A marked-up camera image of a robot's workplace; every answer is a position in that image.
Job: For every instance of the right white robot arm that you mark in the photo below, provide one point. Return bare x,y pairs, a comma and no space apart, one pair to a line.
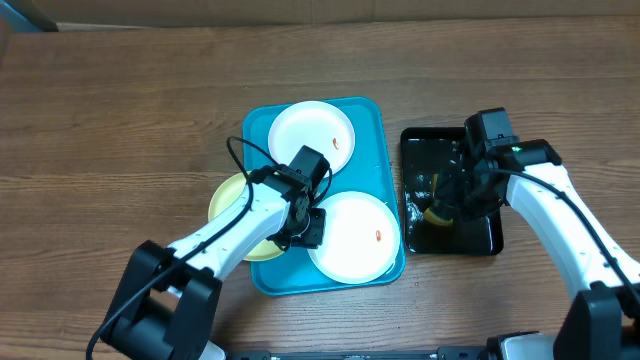
602,280

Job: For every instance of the yellow plate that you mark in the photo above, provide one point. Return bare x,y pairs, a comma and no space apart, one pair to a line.
222,198

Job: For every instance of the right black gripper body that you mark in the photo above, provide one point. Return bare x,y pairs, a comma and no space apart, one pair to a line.
451,195

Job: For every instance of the teal plastic tray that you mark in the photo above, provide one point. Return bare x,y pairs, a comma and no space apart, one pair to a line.
368,171

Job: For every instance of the black water tray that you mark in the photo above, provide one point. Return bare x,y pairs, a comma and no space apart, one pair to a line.
424,151

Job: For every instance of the white plate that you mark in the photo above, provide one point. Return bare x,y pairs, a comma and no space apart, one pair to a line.
315,124
350,253

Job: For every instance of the white plate top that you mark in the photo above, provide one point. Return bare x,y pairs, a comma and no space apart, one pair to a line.
315,124

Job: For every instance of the yellow green sponge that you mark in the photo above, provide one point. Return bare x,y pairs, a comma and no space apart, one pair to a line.
436,216

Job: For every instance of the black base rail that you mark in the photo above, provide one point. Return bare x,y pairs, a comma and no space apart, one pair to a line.
442,353

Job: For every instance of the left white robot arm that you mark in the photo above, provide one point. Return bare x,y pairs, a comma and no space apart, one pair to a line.
166,300

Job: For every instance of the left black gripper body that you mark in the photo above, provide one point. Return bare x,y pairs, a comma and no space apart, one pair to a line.
309,234

